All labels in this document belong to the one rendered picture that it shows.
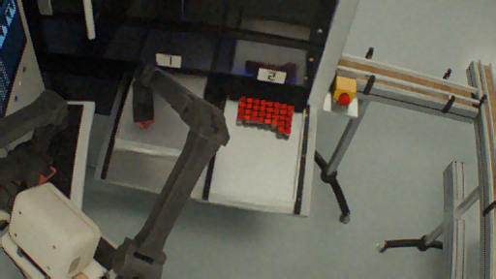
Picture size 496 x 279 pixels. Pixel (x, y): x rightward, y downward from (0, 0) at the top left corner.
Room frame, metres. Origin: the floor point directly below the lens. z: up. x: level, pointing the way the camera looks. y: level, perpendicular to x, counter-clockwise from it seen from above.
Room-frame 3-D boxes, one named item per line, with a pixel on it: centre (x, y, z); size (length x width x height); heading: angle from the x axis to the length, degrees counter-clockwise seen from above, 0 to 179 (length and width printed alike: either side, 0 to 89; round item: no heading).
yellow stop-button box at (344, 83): (1.13, -0.28, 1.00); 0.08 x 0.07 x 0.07; 3
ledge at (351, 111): (1.17, -0.29, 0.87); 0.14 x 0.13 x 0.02; 3
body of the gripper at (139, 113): (0.88, 0.34, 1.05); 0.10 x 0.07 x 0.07; 20
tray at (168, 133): (0.98, 0.30, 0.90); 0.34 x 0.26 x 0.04; 3
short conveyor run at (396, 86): (1.29, -0.56, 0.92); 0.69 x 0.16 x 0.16; 93
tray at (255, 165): (0.89, -0.04, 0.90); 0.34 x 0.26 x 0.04; 2
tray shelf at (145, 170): (0.92, 0.13, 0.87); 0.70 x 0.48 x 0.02; 93
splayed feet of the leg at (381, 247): (0.99, -0.99, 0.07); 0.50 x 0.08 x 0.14; 93
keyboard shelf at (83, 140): (0.75, 0.68, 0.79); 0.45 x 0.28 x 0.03; 10
